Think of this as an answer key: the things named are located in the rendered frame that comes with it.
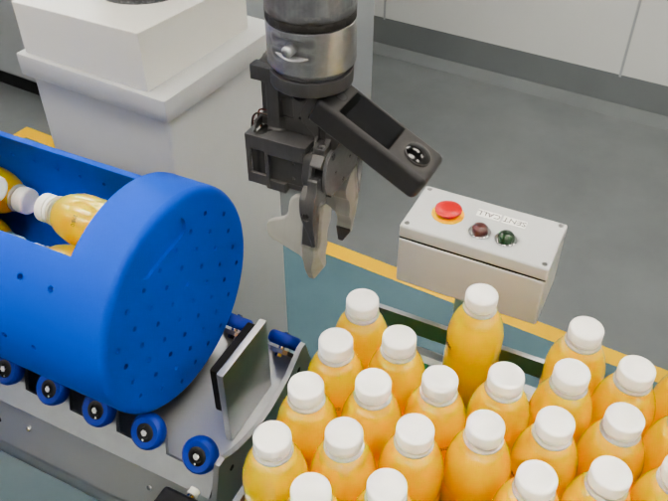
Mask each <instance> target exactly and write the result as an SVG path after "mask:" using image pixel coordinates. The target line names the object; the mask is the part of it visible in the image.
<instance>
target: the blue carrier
mask: <svg viewBox="0 0 668 501"><path fill-rule="evenodd" d="M0 167H3V168H5V169H7V170H9V171H11V172H12V173H13V174H15V175H16V176H17V177H18V178H19V179H20V180H21V181H22V183H23V185H25V186H26V187H29V188H32V189H34V190H36V191H37V192H38V194H39V197H40V196H41V195H43V194H45V193H51V194H54V195H57V196H63V197H64V196H66V195H69V194H89V195H94V196H97V197H100V198H103V199H105V200H107V201H106V202H105V203H104V205H103V206H102V207H101V208H100V209H99V210H98V212H97V213H96V214H95V215H94V217H93V218H92V219H91V221H90V222H89V224H88V225H87V227H86V228H85V230H84V231H83V234H82V235H81V237H80V239H79V241H78V243H77V245H76V247H75V249H74V251H73V253H72V255H71V256H68V255H66V254H63V253H60V252H58V251H55V250H51V249H48V248H45V247H43V246H49V247H51V246H55V245H70V244H69V243H67V242H66V241H65V240H63V239H62V238H61V237H60V236H59V235H58V234H57V233H56V232H55V231H54V229H53V228H52V227H51V226H50V225H48V224H47V223H44V222H41V221H39V220H37V219H36V217H35V215H34V212H33V213H32V214H29V215H24V214H21V213H19V212H11V213H6V214H0V219H1V220H3V221H4V222H5V223H6V224H7V225H8V226H9V227H10V229H11V230H12V232H13V233H15V234H16V235H19V236H21V237H24V238H25V240H24V239H22V238H19V237H16V236H14V235H11V234H8V233H6V232H3V231H0V357H1V358H3V359H5V360H8V361H10V362H12V363H14V364H16V365H19V366H21V367H23V368H25V369H28V370H30V371H32V372H34V373H36V374H39V375H41V376H43V377H45V378H48V379H50V380H52V381H54V382H57V383H59V384H61V385H63V386H65V387H68V388H70V389H72V390H74V391H76V392H79V393H81V394H83V395H85V396H88V397H90V398H92V399H94V400H97V401H99V402H101V403H103V404H105V405H108V406H110V407H112V408H114V409H117V410H119V411H121V412H124V413H127V414H133V415H138V414H145V413H149V412H152V411H155V410H157V409H159V408H161V407H163V406H165V405H166V404H168V403H169V402H171V401H172V400H173V399H175V398H176V397H177V396H178V395H180V394H181V393H182V392H183V391H184V390H185V389H186V388H187V387H188V386H189V385H190V384H191V382H192V381H193V380H194V379H195V378H196V377H197V375H198V374H199V373H200V371H201V370H202V369H203V367H204V366H205V364H206V363H207V361H208V360H209V358H210V357H211V355H212V353H213V352H214V350H215V348H216V346H217V344H218V343H219V341H220V339H221V337H222V335H223V332H224V330H225V328H226V326H227V323H228V321H229V318H230V316H231V313H232V310H233V307H234V304H235V301H236V297H237V294H238V290H239V285H240V281H241V275H242V269H243V260H244V236H243V229H242V224H241V220H240V217H239V214H238V211H237V209H236V207H235V205H234V203H233V202H232V200H231V199H230V198H229V197H228V196H227V195H226V194H225V193H224V192H223V191H222V190H220V189H218V188H216V187H214V186H211V185H208V184H205V183H202V182H198V181H195V180H192V179H189V178H186V177H182V176H179V175H176V174H173V173H168V172H154V173H150V174H146V175H143V176H141V175H138V174H134V173H131V172H128V171H125V170H122V169H119V168H115V167H112V166H109V165H106V164H103V163H100V162H97V161H93V160H90V159H87V158H84V157H81V156H78V155H75V154H72V153H69V152H66V151H63V150H60V149H57V148H53V147H50V146H47V145H44V144H41V143H38V142H34V141H31V140H28V139H25V138H22V137H19V136H16V135H12V134H9V133H6V132H3V131H0ZM35 243H38V244H40V245H43V246H40V245H37V244H35ZM53 289H54V290H53Z"/></svg>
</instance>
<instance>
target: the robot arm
mask: <svg viewBox="0 0 668 501"><path fill-rule="evenodd" d="M357 6H358V0H263V10H264V24H265V39H266V51H265V53H263V55H262V57H261V58H260V59H259V60H258V59H256V60H255V61H253V62H251V63H250V78H251V79H253V80H257V81H261V95H262V108H260V109H259V110H258V111H257V112H255V113H254V114H253V115H252V117H251V126H250V129H248V130H247V131H246V132H245V142H246V153H247V163H248V174H249V181H252V182H256V183H259V184H261V185H265V186H266V187H267V188H268V189H272V190H275V191H278V192H282V193H285V194H286V193H287V191H288V190H289V189H292V190H296V191H299V192H301V193H298V194H295V195H294V196H292V197H291V199H290V201H289V207H288V213H287V215H285V216H280V217H274V218H271V219H269V220H268V222H267V226H266V229H267V232H268V234H269V235H270V237H271V238H273V239H274V240H275V241H277V242H279V243H280V244H282V245H284V246H285V247H287V248H289V249H290V250H292V251H294V252H296V253H298V254H299V255H300V256H301V257H302V259H303V263H304V268H305V271H306V273H307V275H308V277H310V278H315V277H316V276H317V275H318V274H319V272H320V271H321V270H322V269H323V268H324V266H325V265H326V262H327V261H326V249H327V245H328V243H327V231H328V227H329V223H330V220H331V211H332V210H334V211H335V213H336V214H337V226H336V229H337V235H338V240H341V241H343V240H344V239H345V238H346V237H347V236H348V235H349V233H350V232H351V231H352V229H353V224H354V219H355V214H356V209H357V203H358V193H359V191H360V185H361V174H362V161H364V162H365V163H366V164H367V165H369V166H370V167H371V168H373V169H374V170H375V171H376V172H378V173H379V174H380V175H382V176H383V177H384V178H385V179H387V180H388V181H389V182H391V183H392V184H393V185H394V186H396V187H397V188H398V189H400V190H401V191H402V192H403V193H405V194H406V195H407V196H409V197H415V196H416V195H417V194H418V193H419V192H420V191H421V189H422V188H423V187H424V186H425V185H426V183H427V182H428V180H429V179H430V178H431V176H432V175H433V173H434V172H435V170H436V169H437V168H438V166H439V165H440V163H441V161H442V157H441V155H440V154H439V153H438V152H437V151H435V150H434V149H433V148H432V147H430V146H429V145H428V144H426V143H425V142H424V141H423V140H421V139H420V138H419V137H417V136H416V135H415V134H414V133H412V132H411V131H410V130H408V129H407V128H406V127H405V126H403V125H402V124H401V123H399V122H398V121H397V120H396V119H394V118H393V117H392V116H390V115H389V114H388V113H387V112H385V111H384V110H383V109H381V108H380V107H379V106H378V105H376V104H375V103H374V102H372V101H371V100H370V99H369V98H367V97H366V96H365V95H364V94H362V93H361V92H360V91H358V90H357V89H356V88H355V87H353V86H352V82H353V79H354V64H355V63H356V59H357V18H358V17H357ZM260 110H263V112H259V111H260ZM256 114H257V118H256V119H255V120H253V119H254V116H255V115H256ZM263 123H264V124H263ZM259 126H260V129H259V130H258V131H256V129H257V128H258V127H259ZM251 160H252V162H251Z"/></svg>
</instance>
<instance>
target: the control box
mask: <svg viewBox="0 0 668 501"><path fill-rule="evenodd" d="M441 201H453V202H456V203H458V204H459V205H460V206H461V208H462V213H461V215H460V216H459V217H457V218H453V219H446V218H443V217H441V216H439V215H438V214H437V213H436V212H435V205H436V204H437V203H439V202H441ZM478 210H480V211H478ZM481 211H484V212H482V213H481ZM485 212H487V214H486V213H485ZM480 213H481V215H480ZM488 213H489V214H490V216H491V215H493V214H495V215H498V216H495V215H493V216H492V217H490V218H489V214H488ZM485 214H486V216H485ZM499 216H500V219H499ZM494 218H495V219H494ZM506 218H507V220H506ZM497 219H498V220H497ZM511 219H512V221H513V222H514V223H515V222H516V221H517V222H516V224H515V225H514V223H513V222H512V221H511V222H510V220H511ZM505 220H506V222H503V221H505ZM518 221H519V222H518ZM478 222H481V223H484V224H486V225H487V226H488V234H487V235H486V236H476V235H475V234H473V233H472V232H471V228H472V226H473V224H475V223H478ZM507 222H508V223H507ZM509 222H510V223H509ZM521 222H522V224H521V226H517V225H520V223H521ZM517 223H519V224H517ZM523 223H526V224H527V225H526V224H524V225H525V226H526V227H525V226H524V225H523ZM522 226H523V227H522ZM567 228H568V226H567V225H564V224H561V223H557V222H554V221H550V220H546V219H543V218H539V217H536V216H532V215H528V214H525V213H521V212H518V211H514V210H511V209H507V208H503V207H500V206H496V205H493V204H489V203H486V202H482V201H478V200H475V199H471V198H468V197H464V196H460V195H457V194H453V193H450V192H446V191H443V190H439V189H435V188H432V187H429V186H426V187H425V188H424V190H423V191H422V193H421V194H420V196H419V197H418V199H417V201H416V202H415V204H414V205H413V206H412V208H411V209H410V211H409V212H408V214H407V215H406V217H405V218H404V220H403V221H402V223H401V224H400V238H399V251H398V264H397V280H400V281H403V282H406V283H410V284H413V285H416V286H419V287H422V288H425V289H428V290H431V291H434V292H437V293H440V294H443V295H446V296H449V297H452V298H455V299H458V300H461V301H464V299H465V292H466V290H467V288H468V287H469V286H470V285H472V284H475V283H485V284H488V285H491V286H492V287H494V288H495V289H496V291H497V292H498V296H499V297H498V303H497V310H498V311H499V313H501V314H504V315H507V316H510V317H513V318H516V319H519V320H522V321H525V322H528V323H531V324H536V323H537V320H538V318H539V316H540V313H541V311H542V308H543V306H544V303H545V301H546V298H547V296H548V293H549V291H550V288H551V286H552V283H553V281H554V278H555V274H556V270H557V266H558V263H559V259H560V255H561V251H562V247H563V243H564V238H565V236H566V232H567ZM503 230H509V231H511V232H512V233H514V235H515V241H514V242H513V243H512V244H503V243H501V242H499V241H498V239H497V236H498V234H499V232H500V231H503Z"/></svg>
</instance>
